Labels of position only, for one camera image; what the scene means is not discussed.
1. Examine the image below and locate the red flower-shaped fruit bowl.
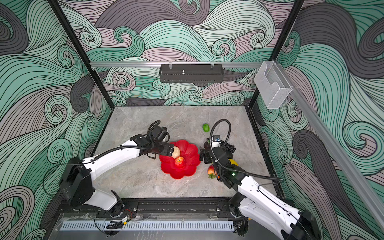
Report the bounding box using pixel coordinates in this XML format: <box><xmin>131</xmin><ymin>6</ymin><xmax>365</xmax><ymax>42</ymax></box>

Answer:
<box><xmin>159</xmin><ymin>140</ymin><xmax>201</xmax><ymax>180</ymax></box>

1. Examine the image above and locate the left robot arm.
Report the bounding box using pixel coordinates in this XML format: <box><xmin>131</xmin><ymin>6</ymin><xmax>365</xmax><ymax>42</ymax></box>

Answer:
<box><xmin>59</xmin><ymin>123</ymin><xmax>181</xmax><ymax>218</ymax></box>

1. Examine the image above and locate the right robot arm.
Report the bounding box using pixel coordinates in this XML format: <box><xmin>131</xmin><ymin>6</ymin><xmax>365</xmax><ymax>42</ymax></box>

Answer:
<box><xmin>200</xmin><ymin>147</ymin><xmax>322</xmax><ymax>240</ymax></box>

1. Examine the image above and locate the green lime fruit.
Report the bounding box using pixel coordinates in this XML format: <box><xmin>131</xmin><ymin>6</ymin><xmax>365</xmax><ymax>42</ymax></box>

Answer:
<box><xmin>202</xmin><ymin>124</ymin><xmax>210</xmax><ymax>133</ymax></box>

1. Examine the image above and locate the dark purple mangosteen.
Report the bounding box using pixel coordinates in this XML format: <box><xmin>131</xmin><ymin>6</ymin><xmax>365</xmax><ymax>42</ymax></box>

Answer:
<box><xmin>204</xmin><ymin>141</ymin><xmax>211</xmax><ymax>150</ymax></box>

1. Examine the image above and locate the black grape bunch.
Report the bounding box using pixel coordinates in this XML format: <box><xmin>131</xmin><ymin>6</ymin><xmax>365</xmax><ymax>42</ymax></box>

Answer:
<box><xmin>224</xmin><ymin>143</ymin><xmax>236</xmax><ymax>153</ymax></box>

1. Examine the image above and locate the red yellow apple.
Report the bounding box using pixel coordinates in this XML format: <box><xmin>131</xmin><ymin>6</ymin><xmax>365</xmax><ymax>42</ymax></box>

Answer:
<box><xmin>207</xmin><ymin>165</ymin><xmax>217</xmax><ymax>179</ymax></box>

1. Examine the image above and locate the black perforated wall tray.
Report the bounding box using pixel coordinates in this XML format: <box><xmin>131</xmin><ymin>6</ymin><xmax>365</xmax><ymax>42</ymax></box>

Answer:
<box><xmin>159</xmin><ymin>65</ymin><xmax>224</xmax><ymax>84</ymax></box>

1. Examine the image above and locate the clear plastic wall bin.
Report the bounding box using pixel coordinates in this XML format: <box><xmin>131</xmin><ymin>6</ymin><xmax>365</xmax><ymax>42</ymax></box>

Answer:
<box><xmin>254</xmin><ymin>61</ymin><xmax>292</xmax><ymax>110</ymax></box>

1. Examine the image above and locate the aluminium rail back wall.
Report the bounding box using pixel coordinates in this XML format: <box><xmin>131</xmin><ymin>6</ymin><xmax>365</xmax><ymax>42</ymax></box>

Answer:
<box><xmin>90</xmin><ymin>61</ymin><xmax>262</xmax><ymax>69</ymax></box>

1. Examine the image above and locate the aluminium rail wall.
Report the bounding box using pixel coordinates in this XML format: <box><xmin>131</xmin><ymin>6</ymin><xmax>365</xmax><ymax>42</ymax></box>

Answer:
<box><xmin>90</xmin><ymin>61</ymin><xmax>262</xmax><ymax>69</ymax></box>
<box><xmin>277</xmin><ymin>64</ymin><xmax>384</xmax><ymax>228</ymax></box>

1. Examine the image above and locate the white slotted cable duct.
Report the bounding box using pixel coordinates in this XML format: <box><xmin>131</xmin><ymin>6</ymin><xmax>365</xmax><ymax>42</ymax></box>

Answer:
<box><xmin>60</xmin><ymin>220</ymin><xmax>234</xmax><ymax>232</ymax></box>

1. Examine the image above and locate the aluminium rail right wall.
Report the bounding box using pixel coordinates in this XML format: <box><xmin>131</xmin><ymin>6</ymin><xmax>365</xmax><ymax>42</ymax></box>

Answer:
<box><xmin>277</xmin><ymin>64</ymin><xmax>384</xmax><ymax>228</ymax></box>

